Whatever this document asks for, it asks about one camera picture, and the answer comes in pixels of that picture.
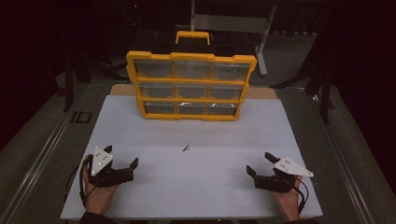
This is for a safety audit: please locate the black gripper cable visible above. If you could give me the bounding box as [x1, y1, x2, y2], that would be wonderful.
[78, 153, 94, 208]
[288, 176, 310, 216]

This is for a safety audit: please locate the yellow organizer cabinet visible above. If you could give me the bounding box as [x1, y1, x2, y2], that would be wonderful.
[125, 30, 258, 122]

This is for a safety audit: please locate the grid of clear drawers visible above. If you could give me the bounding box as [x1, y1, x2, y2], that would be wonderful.
[134, 59, 252, 116]

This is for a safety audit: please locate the aluminium floor rail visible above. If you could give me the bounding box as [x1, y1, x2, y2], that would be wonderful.
[0, 82, 94, 224]
[306, 88, 379, 224]

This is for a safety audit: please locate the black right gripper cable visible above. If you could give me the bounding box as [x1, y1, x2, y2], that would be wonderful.
[288, 176, 310, 216]

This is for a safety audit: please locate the person's right hand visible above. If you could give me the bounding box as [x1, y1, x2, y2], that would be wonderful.
[270, 176, 304, 222]

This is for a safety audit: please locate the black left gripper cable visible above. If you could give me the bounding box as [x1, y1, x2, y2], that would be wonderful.
[78, 153, 94, 208]

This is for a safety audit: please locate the grey metal stand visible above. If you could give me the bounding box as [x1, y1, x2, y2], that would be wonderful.
[190, 0, 278, 77]

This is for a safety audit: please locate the person's left hand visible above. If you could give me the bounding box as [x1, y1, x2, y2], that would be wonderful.
[83, 167, 120, 214]

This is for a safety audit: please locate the clear plastic storage drawer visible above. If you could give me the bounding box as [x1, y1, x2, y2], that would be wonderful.
[139, 83, 174, 99]

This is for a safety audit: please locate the black stand leg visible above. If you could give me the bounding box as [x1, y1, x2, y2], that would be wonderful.
[319, 62, 332, 125]
[62, 46, 76, 113]

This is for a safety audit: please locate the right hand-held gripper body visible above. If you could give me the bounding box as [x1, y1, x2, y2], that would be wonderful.
[253, 156, 315, 193]

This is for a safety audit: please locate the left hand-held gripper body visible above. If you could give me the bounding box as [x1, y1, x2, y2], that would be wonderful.
[88, 147, 135, 188]

